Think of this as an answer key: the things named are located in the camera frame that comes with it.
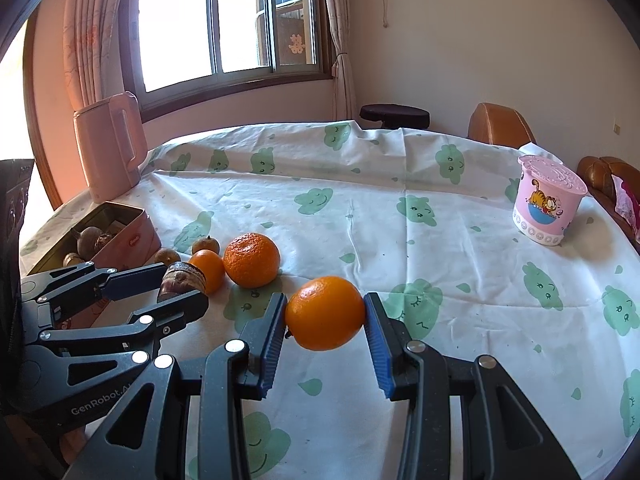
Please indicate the brown leather sofa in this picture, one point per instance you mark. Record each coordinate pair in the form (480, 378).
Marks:
(597, 175)

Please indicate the pink floral cushion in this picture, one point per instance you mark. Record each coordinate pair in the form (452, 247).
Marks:
(627, 200)

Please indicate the pink cartoon cup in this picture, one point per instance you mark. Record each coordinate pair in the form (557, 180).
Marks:
(545, 210)

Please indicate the white green-printed tablecloth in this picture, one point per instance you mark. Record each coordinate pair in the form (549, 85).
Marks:
(350, 200)

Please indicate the pink electric kettle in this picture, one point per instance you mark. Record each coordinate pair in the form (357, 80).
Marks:
(107, 155)

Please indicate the dark wrinkled passion fruit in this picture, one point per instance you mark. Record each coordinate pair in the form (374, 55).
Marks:
(108, 241)

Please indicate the brown leather armchair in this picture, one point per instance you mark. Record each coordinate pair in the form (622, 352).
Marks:
(500, 125)

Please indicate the pink floral curtain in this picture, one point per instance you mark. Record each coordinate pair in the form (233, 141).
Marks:
(340, 20)
(90, 35)

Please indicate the brown framed window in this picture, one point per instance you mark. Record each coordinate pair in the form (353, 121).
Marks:
(175, 25)

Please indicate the large bumpy orange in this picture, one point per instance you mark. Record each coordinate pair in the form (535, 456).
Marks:
(251, 260)

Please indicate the brown kiwi fruit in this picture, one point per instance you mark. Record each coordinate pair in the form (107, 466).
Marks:
(167, 257)

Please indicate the pink metal tin box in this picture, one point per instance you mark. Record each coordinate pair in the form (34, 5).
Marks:
(135, 240)

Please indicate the small smooth orange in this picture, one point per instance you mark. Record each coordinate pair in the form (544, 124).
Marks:
(210, 270)
(325, 312)

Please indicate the wooden door frame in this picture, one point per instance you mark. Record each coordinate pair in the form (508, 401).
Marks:
(42, 135)

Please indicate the pink window sticker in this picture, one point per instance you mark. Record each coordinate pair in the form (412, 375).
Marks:
(296, 44)

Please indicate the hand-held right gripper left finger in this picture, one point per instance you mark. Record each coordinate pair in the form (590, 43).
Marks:
(270, 355)

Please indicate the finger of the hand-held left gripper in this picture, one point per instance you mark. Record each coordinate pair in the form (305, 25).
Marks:
(132, 280)
(180, 310)

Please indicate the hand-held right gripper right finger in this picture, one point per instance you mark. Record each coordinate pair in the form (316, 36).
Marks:
(380, 355)

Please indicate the dark round stool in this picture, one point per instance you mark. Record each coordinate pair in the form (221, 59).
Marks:
(395, 115)

